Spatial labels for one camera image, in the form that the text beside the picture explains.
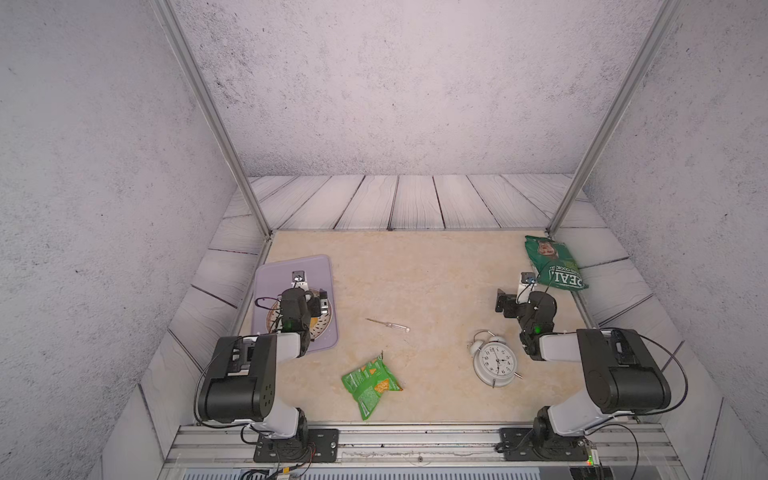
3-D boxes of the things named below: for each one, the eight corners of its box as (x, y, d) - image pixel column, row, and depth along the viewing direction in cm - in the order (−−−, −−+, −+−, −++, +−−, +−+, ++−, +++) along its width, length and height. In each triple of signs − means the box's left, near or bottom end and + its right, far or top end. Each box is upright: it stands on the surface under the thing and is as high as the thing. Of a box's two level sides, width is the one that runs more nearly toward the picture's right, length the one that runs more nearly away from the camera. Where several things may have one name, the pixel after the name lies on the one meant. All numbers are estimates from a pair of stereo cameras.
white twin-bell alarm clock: (476, 387, 83) (479, 381, 80) (467, 337, 93) (470, 330, 90) (518, 387, 83) (523, 381, 80) (505, 337, 93) (509, 330, 90)
